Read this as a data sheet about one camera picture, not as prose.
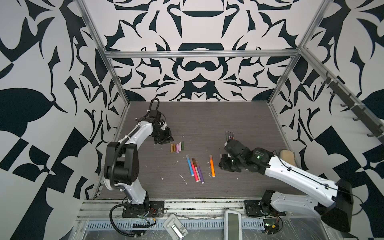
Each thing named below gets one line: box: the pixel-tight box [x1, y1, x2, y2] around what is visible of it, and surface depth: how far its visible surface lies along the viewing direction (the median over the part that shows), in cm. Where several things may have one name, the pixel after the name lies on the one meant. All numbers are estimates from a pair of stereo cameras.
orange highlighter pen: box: [209, 154, 216, 178], surface depth 89 cm
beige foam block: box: [279, 149, 296, 167], surface depth 91 cm
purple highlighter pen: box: [195, 160, 205, 184], surface depth 87 cm
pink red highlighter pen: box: [190, 159, 199, 183], surface depth 87 cm
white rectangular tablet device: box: [223, 210, 243, 240], surface depth 68 cm
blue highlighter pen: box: [185, 154, 194, 177], surface depth 90 cm
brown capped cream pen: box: [192, 158, 201, 182], surface depth 89 cm
